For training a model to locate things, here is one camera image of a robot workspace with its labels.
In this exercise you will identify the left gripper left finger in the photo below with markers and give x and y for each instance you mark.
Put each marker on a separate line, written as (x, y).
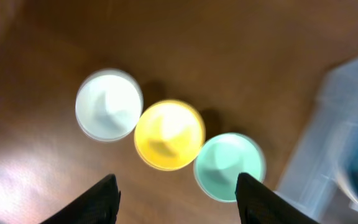
(98, 205)

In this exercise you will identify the yellow small bowl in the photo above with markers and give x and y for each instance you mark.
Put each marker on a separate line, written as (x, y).
(169, 135)

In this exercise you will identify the white small bowl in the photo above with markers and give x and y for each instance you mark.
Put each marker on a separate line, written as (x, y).
(108, 105)

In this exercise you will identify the green small bowl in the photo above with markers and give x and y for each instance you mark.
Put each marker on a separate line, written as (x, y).
(220, 161)

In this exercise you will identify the clear plastic storage bin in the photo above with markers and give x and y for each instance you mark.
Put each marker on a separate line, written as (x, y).
(309, 182)

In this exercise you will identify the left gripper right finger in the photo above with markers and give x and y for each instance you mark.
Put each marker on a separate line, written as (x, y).
(257, 204)

